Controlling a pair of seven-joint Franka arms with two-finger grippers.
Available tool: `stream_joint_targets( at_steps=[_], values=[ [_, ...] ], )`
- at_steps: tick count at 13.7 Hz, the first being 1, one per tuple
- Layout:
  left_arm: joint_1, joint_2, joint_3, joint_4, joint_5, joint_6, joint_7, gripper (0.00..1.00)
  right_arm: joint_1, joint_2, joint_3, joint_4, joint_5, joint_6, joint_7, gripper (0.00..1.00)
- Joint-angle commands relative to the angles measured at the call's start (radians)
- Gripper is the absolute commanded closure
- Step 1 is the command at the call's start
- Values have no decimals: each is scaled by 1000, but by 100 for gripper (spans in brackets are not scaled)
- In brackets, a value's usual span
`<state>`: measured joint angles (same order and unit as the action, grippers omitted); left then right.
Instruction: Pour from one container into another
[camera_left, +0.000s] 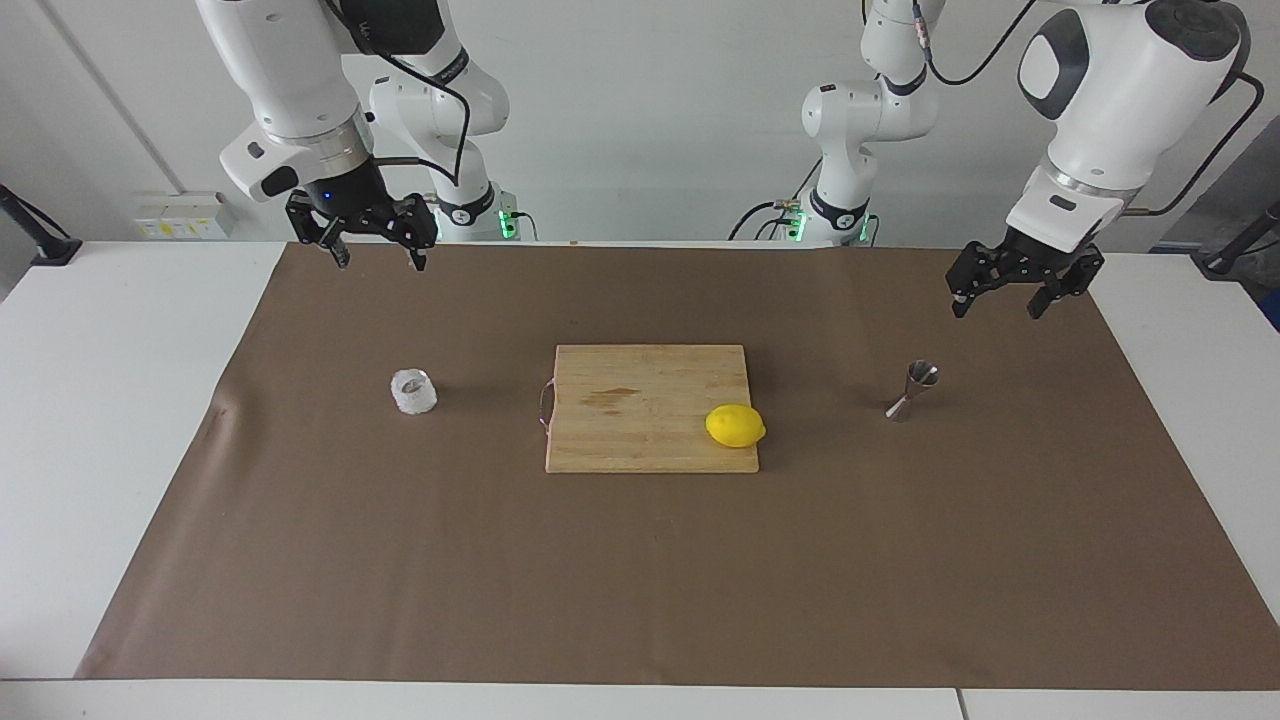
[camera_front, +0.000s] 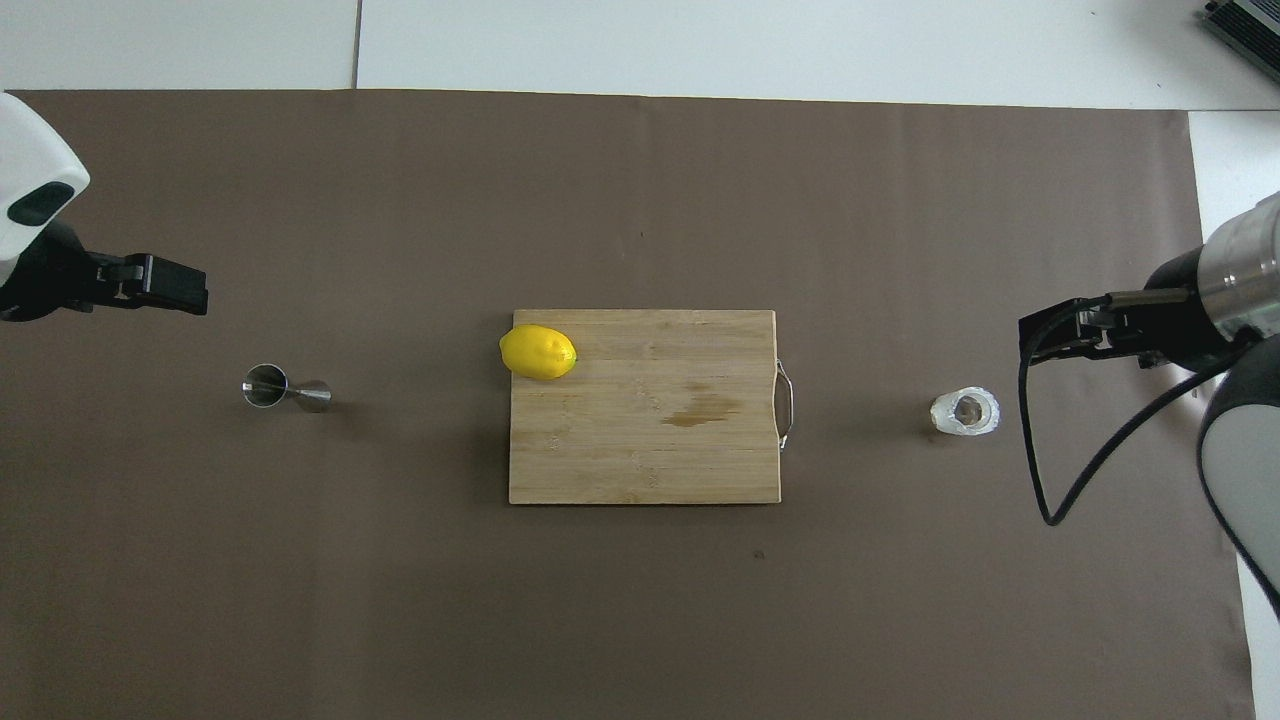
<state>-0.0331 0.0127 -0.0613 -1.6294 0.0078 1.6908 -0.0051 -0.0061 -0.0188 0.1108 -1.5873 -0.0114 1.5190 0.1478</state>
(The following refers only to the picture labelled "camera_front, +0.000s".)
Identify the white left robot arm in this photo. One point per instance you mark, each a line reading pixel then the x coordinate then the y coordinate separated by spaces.
pixel 35 150

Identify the wooden cutting board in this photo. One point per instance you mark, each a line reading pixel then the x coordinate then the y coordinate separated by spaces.
pixel 640 440

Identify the grey ribbed device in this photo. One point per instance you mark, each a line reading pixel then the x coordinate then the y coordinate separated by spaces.
pixel 1250 22

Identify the brown table mat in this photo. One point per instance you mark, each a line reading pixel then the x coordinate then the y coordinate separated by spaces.
pixel 400 200

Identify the clear textured glass cup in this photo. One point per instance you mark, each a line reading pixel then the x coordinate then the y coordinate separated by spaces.
pixel 966 411

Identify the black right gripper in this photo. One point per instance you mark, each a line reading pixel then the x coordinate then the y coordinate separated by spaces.
pixel 1180 335

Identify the steel double jigger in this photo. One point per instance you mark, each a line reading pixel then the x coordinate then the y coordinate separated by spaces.
pixel 265 386

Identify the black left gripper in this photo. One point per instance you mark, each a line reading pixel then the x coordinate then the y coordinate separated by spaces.
pixel 40 280

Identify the yellow lemon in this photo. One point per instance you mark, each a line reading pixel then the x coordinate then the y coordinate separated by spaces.
pixel 538 352

